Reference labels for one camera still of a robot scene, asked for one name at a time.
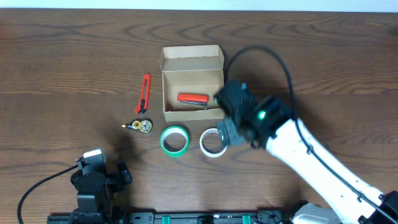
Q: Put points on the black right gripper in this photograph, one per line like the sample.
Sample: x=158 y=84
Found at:
x=229 y=134

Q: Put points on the red utility knife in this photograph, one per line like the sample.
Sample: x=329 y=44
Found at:
x=142 y=105

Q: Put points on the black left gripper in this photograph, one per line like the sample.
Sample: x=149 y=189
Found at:
x=123 y=175

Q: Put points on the open cardboard box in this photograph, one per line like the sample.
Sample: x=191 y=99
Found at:
x=195 y=70

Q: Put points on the red stapler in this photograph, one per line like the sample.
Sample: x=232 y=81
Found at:
x=195 y=99

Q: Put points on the black yellow correction tape dispenser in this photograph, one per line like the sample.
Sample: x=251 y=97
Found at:
x=140 y=125

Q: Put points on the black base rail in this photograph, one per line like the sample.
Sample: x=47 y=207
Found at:
x=259 y=217

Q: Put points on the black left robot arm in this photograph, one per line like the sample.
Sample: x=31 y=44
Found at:
x=96 y=188

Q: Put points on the green tape roll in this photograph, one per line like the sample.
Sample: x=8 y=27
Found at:
x=174 y=130

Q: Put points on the white tape roll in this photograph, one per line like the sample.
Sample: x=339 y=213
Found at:
x=206 y=151

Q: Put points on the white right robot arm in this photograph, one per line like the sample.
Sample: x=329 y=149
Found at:
x=273 y=126

